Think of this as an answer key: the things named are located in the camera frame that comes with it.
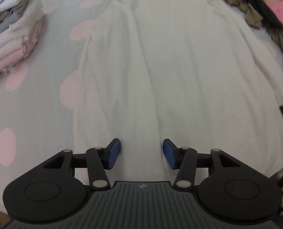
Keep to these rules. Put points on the white shirt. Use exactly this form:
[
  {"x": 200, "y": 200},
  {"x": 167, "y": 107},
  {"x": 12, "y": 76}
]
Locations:
[{"x": 170, "y": 71}]

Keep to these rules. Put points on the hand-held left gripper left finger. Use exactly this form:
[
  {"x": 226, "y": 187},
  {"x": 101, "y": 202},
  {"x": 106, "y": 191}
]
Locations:
[{"x": 114, "y": 153}]

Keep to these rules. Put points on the black garment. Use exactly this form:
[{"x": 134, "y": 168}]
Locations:
[{"x": 260, "y": 4}]

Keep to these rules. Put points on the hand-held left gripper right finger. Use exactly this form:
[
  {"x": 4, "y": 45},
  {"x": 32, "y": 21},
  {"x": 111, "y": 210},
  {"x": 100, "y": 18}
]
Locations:
[{"x": 169, "y": 153}]

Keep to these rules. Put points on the grey pink-dotted blanket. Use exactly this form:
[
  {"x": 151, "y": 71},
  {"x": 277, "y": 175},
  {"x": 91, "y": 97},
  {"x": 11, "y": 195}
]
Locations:
[{"x": 34, "y": 114}]

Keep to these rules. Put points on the stack of folded clothes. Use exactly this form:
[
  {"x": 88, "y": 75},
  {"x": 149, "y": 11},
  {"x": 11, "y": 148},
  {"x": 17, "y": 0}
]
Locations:
[{"x": 10, "y": 35}]

